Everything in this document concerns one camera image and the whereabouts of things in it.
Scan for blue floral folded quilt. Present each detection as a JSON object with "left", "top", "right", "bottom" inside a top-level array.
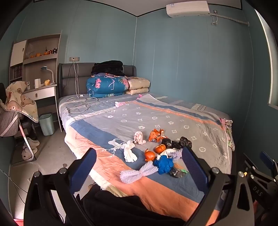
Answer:
[{"left": 86, "top": 73, "right": 129, "bottom": 99}]

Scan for orange snack wrapper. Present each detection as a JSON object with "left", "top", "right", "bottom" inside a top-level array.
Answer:
[{"left": 149, "top": 128, "right": 168, "bottom": 143}]

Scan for pile of pale clothes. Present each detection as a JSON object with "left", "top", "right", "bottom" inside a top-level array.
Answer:
[{"left": 219, "top": 118, "right": 235, "bottom": 151}]

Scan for white wrapped pipe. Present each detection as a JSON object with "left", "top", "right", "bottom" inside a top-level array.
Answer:
[{"left": 210, "top": 13, "right": 249, "bottom": 26}]

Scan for blue mesh cloth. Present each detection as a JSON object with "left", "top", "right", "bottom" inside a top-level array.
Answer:
[{"left": 153, "top": 155, "right": 174, "bottom": 175}]

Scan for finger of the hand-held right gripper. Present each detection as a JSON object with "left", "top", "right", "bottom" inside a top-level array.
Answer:
[{"left": 260, "top": 151, "right": 278, "bottom": 177}]

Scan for person's black trousers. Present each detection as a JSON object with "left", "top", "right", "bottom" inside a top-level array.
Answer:
[{"left": 75, "top": 184, "right": 190, "bottom": 226}]

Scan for row of dark books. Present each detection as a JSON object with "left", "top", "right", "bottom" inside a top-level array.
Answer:
[{"left": 13, "top": 64, "right": 23, "bottom": 79}]

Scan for white foam fruit net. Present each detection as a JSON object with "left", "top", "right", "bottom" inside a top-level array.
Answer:
[{"left": 120, "top": 162, "right": 158, "bottom": 184}]

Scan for bed with patterned sheet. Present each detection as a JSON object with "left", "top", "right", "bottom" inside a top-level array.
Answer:
[{"left": 58, "top": 93, "right": 235, "bottom": 222}]

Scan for white face mask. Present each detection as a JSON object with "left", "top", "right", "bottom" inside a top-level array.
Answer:
[{"left": 120, "top": 140, "right": 138, "bottom": 163}]

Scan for green waste bin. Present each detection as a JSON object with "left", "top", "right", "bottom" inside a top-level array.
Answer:
[{"left": 39, "top": 112, "right": 55, "bottom": 136}]

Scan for white charging cable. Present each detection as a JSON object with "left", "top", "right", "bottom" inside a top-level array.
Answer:
[{"left": 67, "top": 58, "right": 99, "bottom": 114}]

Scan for plush slipper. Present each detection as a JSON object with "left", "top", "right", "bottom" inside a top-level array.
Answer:
[
  {"left": 25, "top": 137, "right": 41, "bottom": 148},
  {"left": 21, "top": 147, "right": 33, "bottom": 160}
]

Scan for grey desk shelf unit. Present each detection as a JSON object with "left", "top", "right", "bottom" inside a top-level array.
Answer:
[{"left": 9, "top": 30, "right": 63, "bottom": 133}]

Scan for air conditioner power cord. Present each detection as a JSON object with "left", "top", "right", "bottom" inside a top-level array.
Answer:
[{"left": 210, "top": 9, "right": 219, "bottom": 27}]

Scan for bear print blanket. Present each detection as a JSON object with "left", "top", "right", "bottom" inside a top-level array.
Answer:
[{"left": 5, "top": 80, "right": 40, "bottom": 123}]

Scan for oranges on shelf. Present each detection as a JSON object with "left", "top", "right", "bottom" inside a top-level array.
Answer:
[{"left": 30, "top": 51, "right": 48, "bottom": 58}]

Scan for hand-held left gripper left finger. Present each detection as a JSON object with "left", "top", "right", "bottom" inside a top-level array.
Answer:
[{"left": 23, "top": 148, "right": 97, "bottom": 226}]

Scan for pink face mask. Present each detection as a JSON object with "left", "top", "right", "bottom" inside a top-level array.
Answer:
[{"left": 133, "top": 131, "right": 146, "bottom": 145}]

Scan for grey bed headboard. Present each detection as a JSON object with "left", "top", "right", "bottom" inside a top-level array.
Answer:
[{"left": 58, "top": 62, "right": 137, "bottom": 99}]

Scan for white desk lamp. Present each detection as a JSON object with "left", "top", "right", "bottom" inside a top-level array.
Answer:
[{"left": 40, "top": 66, "right": 55, "bottom": 84}]

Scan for dark foil wrapper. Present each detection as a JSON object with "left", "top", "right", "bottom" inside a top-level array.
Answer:
[{"left": 169, "top": 164, "right": 188, "bottom": 179}]

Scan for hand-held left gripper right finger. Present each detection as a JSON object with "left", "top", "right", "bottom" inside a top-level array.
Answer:
[{"left": 182, "top": 147, "right": 255, "bottom": 226}]

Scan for black plastic bag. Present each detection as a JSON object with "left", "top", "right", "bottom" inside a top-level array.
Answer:
[
  {"left": 162, "top": 139, "right": 183, "bottom": 150},
  {"left": 179, "top": 136, "right": 193, "bottom": 148}
]

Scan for grey chair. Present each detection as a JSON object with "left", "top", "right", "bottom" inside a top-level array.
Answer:
[{"left": 0, "top": 83, "right": 38, "bottom": 162}]

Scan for window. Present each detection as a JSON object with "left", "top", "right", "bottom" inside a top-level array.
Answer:
[{"left": 255, "top": 8, "right": 278, "bottom": 107}]

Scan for white air conditioner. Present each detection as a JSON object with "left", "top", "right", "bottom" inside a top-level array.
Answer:
[{"left": 166, "top": 1, "right": 211, "bottom": 18}]

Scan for pale purple foam net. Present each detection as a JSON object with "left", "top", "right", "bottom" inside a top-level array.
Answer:
[{"left": 160, "top": 149, "right": 183, "bottom": 162}]

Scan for black folded blanket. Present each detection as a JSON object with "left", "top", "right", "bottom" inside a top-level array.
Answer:
[{"left": 91, "top": 60, "right": 124, "bottom": 76}]

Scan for beige folded quilt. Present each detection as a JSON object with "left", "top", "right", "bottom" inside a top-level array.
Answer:
[{"left": 125, "top": 77, "right": 151, "bottom": 95}]

